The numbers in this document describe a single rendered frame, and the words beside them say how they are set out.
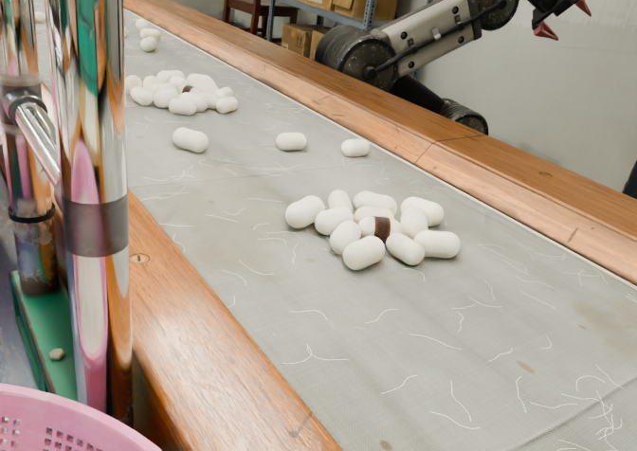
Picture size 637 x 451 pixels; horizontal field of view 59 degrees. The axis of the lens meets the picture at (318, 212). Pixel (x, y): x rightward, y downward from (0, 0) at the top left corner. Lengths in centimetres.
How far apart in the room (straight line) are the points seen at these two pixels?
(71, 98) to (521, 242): 38
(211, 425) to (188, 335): 6
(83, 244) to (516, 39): 280
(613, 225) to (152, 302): 37
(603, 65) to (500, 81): 53
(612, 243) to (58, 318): 41
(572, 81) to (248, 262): 245
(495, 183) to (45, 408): 43
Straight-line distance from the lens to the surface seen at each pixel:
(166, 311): 30
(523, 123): 290
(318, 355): 32
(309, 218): 42
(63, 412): 25
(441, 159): 59
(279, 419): 25
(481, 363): 34
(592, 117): 270
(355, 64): 105
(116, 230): 22
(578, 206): 53
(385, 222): 42
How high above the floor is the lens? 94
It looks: 26 degrees down
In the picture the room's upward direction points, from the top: 8 degrees clockwise
